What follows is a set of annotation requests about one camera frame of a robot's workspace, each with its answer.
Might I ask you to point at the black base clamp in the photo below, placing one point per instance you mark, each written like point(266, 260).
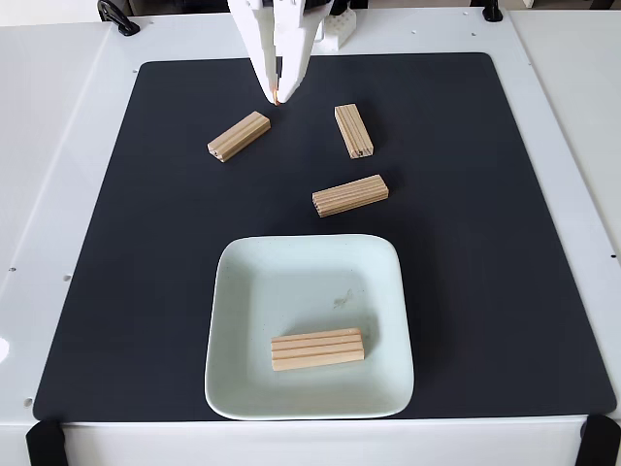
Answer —
point(340, 6)

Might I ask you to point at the black table clamp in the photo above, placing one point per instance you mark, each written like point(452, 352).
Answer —
point(44, 444)
point(492, 10)
point(119, 19)
point(601, 442)

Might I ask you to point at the black rubber mat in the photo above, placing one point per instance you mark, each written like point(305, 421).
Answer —
point(145, 242)

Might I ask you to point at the pale green square plate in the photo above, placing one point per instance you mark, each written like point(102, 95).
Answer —
point(301, 291)

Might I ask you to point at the grooved wooden block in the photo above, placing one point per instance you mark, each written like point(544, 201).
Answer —
point(354, 131)
point(317, 350)
point(238, 136)
point(350, 195)

